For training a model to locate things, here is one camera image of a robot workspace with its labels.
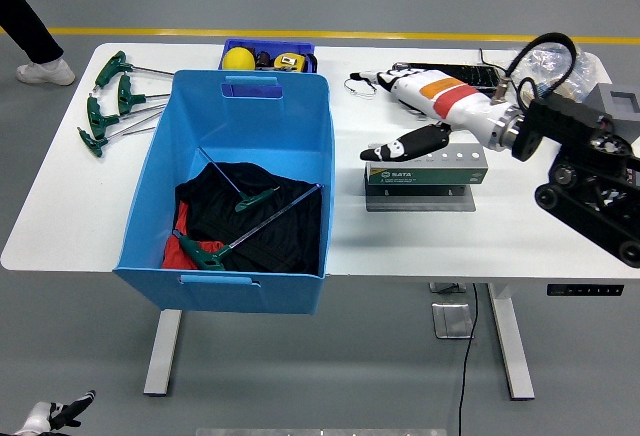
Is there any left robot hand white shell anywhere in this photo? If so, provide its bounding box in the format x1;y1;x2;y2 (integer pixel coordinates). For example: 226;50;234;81
14;389;97;436

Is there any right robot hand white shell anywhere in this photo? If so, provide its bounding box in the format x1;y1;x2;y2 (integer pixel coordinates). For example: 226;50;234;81
348;68;511;163

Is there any green grey metal wrench holder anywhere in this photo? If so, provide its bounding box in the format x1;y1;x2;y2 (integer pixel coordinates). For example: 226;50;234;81
363;143;489;214

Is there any large green T-handle hex wrench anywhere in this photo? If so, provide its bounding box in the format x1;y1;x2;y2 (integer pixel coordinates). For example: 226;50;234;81
172;183;322;272

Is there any small green T-handle hex wrench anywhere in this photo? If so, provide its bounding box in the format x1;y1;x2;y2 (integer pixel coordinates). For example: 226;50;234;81
197;146;281;214

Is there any large light blue plastic box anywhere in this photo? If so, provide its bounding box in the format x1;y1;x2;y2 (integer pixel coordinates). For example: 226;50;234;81
112;69;335;315

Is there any black electronics case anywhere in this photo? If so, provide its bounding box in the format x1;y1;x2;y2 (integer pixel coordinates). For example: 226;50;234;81
392;60;501;90

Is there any white table leg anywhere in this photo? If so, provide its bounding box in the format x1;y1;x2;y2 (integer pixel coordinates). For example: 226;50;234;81
143;309;184;398
487;283;536;401

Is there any clear plastic bag of parts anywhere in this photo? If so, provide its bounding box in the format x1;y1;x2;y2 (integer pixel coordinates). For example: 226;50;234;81
519;41;601;102

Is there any yellow tape measure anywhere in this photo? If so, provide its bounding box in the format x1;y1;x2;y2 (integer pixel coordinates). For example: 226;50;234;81
272;52;307;72

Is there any small dark blue bin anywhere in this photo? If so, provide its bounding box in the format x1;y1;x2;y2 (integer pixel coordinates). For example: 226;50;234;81
218;38;318;73

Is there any red cloth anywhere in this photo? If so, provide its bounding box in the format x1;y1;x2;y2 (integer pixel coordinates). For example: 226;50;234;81
160;203;226;270

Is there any yellow ball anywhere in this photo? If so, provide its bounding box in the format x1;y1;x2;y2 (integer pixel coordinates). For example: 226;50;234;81
221;47;256;71

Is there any black cloth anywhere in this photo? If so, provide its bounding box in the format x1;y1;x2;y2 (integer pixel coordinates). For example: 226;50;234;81
174;163;324;276

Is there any square metal floor plate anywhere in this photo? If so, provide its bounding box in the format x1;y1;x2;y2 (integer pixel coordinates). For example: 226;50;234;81
431;302;475;340

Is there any black table control panel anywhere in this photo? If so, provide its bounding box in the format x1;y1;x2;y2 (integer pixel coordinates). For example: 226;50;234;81
545;283;625;297

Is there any person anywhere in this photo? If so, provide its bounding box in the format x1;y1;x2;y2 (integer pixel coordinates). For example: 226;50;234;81
0;0;76;87

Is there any black adapter cord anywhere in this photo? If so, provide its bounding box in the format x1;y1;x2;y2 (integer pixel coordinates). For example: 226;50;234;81
478;47;506;75

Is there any thin wire ring loop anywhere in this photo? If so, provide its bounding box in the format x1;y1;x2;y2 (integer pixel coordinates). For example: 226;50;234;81
343;76;378;99

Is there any black floor cable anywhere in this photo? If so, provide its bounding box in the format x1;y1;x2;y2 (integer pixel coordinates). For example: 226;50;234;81
457;283;480;436

